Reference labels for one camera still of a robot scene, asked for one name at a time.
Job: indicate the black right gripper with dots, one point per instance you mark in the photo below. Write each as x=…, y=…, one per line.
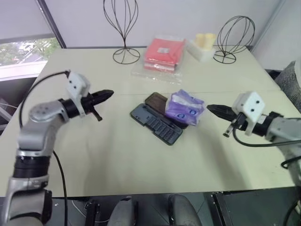
x=240, y=121

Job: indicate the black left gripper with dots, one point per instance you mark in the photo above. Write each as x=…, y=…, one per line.
x=88, y=103

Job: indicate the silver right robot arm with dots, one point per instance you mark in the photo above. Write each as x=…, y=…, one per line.
x=282, y=127

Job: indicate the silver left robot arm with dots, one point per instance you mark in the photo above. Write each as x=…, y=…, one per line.
x=37, y=131

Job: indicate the dark screwdriver bit case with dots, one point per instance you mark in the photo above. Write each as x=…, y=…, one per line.
x=155, y=124

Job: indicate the purple tissue pack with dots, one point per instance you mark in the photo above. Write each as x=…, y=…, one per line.
x=183, y=106

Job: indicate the clear plastic bag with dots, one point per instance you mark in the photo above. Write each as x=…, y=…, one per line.
x=155, y=76

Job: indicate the white foam holder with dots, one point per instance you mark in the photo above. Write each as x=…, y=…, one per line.
x=200, y=54

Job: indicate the pale yellow cup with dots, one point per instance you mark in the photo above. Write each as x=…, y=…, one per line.
x=210, y=41
x=200, y=40

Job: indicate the grey fabric chair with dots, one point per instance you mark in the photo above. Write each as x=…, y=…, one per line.
x=288, y=82

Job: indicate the red folded cloth package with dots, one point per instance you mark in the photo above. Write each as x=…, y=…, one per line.
x=164, y=53

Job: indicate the black metal box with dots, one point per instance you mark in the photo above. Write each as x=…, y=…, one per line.
x=249, y=207

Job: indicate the dark grey rounded shape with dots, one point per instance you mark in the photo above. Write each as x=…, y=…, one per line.
x=183, y=209
x=123, y=212

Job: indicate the grey roller blind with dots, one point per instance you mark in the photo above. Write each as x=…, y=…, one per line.
x=21, y=16

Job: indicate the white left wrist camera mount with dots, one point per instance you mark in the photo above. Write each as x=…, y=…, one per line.
x=75, y=84

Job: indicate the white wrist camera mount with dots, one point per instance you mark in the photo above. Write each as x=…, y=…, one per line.
x=251, y=103
x=75, y=84

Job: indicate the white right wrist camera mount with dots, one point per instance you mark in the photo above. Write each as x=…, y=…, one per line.
x=251, y=103

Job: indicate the black window frame bar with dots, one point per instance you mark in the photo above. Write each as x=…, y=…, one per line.
x=55, y=26

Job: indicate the black upright bracket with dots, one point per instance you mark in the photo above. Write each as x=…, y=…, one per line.
x=92, y=214

